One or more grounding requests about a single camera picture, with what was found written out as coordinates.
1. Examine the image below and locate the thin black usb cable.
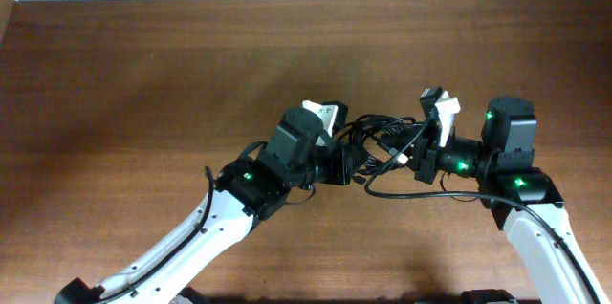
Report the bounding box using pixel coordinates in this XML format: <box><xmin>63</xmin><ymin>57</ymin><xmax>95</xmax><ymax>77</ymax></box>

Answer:
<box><xmin>375</xmin><ymin>134</ymin><xmax>410</xmax><ymax>165</ymax></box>

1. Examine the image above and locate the thick black cable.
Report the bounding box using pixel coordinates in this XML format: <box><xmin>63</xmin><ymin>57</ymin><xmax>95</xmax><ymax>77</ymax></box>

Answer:
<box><xmin>334</xmin><ymin>113</ymin><xmax>422</xmax><ymax>176</ymax></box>

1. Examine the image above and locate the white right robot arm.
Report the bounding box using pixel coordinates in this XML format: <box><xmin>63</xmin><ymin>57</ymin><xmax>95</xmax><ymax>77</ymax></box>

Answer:
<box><xmin>409</xmin><ymin>93</ymin><xmax>609</xmax><ymax>303</ymax></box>

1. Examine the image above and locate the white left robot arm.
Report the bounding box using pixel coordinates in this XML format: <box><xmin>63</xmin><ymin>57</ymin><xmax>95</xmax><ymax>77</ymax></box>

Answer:
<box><xmin>55</xmin><ymin>100</ymin><xmax>361</xmax><ymax>304</ymax></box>

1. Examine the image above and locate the black right camera cable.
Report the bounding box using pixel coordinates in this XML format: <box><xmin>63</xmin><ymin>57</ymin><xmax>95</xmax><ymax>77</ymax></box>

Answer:
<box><xmin>363</xmin><ymin>107</ymin><xmax>603</xmax><ymax>304</ymax></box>

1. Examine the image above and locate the black camera cable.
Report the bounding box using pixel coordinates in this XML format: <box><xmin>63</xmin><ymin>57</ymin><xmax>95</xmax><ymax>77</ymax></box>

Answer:
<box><xmin>95</xmin><ymin>165</ymin><xmax>216</xmax><ymax>304</ymax></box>
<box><xmin>363</xmin><ymin>107</ymin><xmax>603</xmax><ymax>304</ymax></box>

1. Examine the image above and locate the black left camera cable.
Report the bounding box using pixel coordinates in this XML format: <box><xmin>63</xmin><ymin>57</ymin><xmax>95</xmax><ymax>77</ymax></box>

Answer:
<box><xmin>95</xmin><ymin>165</ymin><xmax>216</xmax><ymax>304</ymax></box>

